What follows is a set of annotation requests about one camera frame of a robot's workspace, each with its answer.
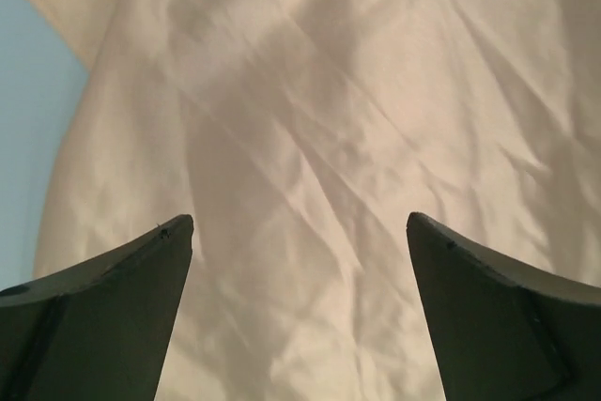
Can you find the peach satin napkin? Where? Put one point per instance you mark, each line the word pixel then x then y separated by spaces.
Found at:
pixel 300 135

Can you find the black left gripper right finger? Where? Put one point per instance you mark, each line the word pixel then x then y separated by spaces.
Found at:
pixel 502 329

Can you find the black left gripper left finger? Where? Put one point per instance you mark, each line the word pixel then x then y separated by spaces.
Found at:
pixel 98 330

